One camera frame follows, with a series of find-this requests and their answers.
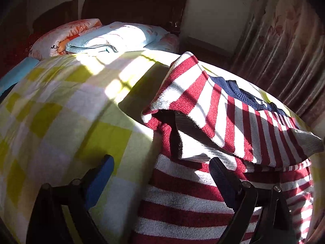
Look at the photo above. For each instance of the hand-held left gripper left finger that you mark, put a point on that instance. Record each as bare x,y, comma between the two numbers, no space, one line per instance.
100,180

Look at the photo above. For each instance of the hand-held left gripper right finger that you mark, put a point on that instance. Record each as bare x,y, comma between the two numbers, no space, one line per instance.
223,180

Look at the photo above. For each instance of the red white striped sweater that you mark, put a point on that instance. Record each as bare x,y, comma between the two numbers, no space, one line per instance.
228,137

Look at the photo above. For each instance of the yellow checkered bed sheet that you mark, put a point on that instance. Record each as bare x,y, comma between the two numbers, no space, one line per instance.
71,122

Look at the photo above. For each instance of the blue pillow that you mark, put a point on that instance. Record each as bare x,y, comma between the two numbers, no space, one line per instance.
17,72

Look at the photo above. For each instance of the light blue folded blanket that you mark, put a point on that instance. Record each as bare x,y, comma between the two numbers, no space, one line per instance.
114,38

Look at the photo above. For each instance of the floral patterned curtain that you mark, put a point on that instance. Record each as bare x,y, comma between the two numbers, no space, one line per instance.
284,48

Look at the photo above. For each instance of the orange floral pillow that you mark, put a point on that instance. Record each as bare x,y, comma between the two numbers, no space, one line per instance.
58,38

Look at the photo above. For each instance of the dark wooden headboard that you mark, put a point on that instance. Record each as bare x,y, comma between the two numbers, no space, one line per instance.
137,7

